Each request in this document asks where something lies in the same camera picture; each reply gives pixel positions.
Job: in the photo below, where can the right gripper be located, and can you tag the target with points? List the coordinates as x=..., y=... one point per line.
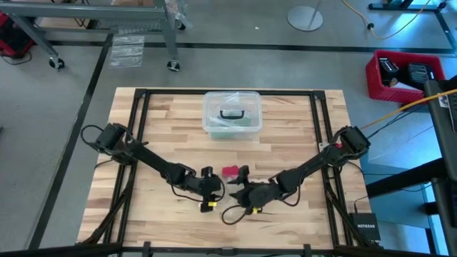
x=260, y=194

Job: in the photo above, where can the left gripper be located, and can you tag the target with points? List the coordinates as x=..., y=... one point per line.
x=209, y=185

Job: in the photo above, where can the red elastic bandage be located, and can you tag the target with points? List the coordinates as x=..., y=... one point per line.
x=230, y=172

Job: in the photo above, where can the clear plastic storage bin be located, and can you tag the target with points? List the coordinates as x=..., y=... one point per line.
x=232, y=136

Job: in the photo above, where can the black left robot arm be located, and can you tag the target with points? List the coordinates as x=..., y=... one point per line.
x=143, y=157

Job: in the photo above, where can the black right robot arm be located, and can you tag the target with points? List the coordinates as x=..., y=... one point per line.
x=321, y=157

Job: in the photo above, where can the green bandage roll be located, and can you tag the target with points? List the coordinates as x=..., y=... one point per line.
x=228, y=135

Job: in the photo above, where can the clear plastic sheet on floor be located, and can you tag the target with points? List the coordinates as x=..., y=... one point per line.
x=125, y=51

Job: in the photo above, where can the red plastic crate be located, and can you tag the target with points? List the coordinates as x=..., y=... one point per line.
x=392, y=94

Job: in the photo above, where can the round stand base with pole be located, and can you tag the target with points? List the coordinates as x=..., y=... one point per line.
x=303, y=18

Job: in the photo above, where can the black device in crate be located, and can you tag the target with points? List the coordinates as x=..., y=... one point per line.
x=419, y=73
x=387, y=69

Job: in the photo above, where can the red tool bag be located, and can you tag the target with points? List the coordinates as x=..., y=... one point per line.
x=12, y=41

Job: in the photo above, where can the cluttered background desk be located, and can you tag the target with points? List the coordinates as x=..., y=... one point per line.
x=403, y=6

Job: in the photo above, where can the black Netgear network switch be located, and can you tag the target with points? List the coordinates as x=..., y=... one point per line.
x=365, y=226

